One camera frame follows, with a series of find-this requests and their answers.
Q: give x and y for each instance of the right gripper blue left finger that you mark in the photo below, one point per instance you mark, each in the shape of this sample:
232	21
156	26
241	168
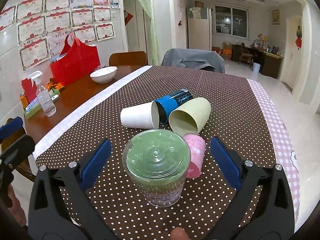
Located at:
59	206

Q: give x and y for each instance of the white ceramic bowl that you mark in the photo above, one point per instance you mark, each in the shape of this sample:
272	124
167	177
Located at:
104	75

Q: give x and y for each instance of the blue cylindrical cup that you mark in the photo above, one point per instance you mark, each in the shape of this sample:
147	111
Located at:
170	102

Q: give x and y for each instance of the red envelope pack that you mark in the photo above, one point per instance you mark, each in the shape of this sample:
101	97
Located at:
29	89

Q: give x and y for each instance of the white waste bucket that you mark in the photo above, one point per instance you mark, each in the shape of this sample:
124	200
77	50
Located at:
256	68

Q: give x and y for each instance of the small framed wall picture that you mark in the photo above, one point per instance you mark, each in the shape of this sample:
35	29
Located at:
275	17

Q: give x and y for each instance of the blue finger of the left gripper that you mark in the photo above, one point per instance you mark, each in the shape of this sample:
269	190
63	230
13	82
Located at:
11	127
18	152

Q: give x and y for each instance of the wooden desk chair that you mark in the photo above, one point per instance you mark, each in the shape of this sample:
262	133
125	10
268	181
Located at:
245	56

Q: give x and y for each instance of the green tray box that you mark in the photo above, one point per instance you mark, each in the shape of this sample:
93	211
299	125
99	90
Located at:
34	106

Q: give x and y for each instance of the orange cardboard box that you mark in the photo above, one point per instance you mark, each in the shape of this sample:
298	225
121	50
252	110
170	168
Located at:
227	51

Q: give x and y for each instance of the red felt bag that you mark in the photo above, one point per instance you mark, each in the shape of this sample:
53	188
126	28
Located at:
75	61

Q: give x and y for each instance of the pink paper cup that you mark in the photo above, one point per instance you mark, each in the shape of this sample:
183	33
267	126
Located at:
197	148

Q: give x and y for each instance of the dark wooden desk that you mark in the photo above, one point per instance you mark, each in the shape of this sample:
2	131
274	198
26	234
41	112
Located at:
270	63

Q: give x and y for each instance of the right human hand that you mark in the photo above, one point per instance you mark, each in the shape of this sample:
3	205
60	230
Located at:
179	234

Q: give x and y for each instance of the clear spray bottle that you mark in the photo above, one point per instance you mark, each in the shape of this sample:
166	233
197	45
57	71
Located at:
42	94

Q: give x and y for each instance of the near wooden chair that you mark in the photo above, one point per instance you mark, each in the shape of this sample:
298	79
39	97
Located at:
24	168

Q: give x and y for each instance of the window with dark panes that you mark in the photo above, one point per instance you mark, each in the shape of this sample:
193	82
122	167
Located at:
231	21

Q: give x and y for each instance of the clear plastic labelled cup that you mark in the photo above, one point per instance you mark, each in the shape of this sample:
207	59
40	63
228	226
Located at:
157	162

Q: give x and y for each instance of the white refrigerator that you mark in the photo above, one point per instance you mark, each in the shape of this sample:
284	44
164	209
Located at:
200	27

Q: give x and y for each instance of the brown polka dot tablecloth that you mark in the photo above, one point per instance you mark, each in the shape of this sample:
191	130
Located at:
234	116

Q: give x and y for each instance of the grey covered chair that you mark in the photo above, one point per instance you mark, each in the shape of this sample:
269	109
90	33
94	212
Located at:
194	59

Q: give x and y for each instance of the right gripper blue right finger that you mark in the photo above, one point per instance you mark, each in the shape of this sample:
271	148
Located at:
273	217

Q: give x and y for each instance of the white paper cup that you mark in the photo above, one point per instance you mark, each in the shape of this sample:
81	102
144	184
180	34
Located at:
143	116

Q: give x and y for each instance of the left human hand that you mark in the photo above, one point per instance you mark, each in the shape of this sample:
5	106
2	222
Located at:
16	209

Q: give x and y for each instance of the brown wooden chair back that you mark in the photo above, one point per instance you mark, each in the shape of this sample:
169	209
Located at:
132	58

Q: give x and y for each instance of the red hanging door ornament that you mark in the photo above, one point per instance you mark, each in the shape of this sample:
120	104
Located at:
298	40

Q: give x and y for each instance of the pale yellow cup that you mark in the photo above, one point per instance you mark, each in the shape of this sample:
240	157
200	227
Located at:
190	117

